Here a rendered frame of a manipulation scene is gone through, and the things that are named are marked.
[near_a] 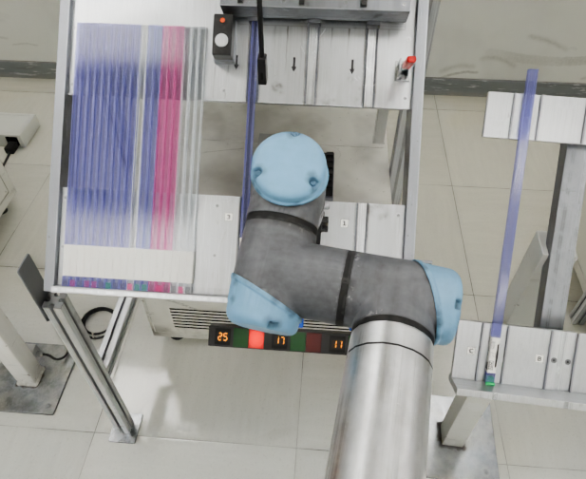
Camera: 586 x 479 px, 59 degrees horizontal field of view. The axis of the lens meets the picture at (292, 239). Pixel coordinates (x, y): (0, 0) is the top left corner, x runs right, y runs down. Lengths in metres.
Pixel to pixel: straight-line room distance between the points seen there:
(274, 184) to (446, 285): 0.18
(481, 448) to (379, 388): 1.29
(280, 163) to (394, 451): 0.27
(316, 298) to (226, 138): 1.10
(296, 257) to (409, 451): 0.20
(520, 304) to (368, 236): 0.33
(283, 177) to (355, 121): 1.12
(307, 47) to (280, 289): 0.65
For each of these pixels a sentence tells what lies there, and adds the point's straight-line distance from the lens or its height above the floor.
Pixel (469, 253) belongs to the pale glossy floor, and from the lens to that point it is 2.14.
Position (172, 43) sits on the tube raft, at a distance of 1.08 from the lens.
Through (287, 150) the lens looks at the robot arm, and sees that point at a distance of 0.51.
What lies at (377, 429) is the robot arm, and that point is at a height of 1.14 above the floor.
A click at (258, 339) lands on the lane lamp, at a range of 1.02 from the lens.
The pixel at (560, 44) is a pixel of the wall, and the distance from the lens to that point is 3.03.
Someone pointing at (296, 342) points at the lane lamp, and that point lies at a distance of 1.01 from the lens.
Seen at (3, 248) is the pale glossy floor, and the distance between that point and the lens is 2.34.
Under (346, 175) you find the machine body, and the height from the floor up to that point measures 0.62.
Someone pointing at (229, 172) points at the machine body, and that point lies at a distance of 1.42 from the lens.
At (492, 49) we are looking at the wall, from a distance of 2.95.
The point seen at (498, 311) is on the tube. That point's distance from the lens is 0.92.
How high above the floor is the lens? 1.52
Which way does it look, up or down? 47 degrees down
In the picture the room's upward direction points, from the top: straight up
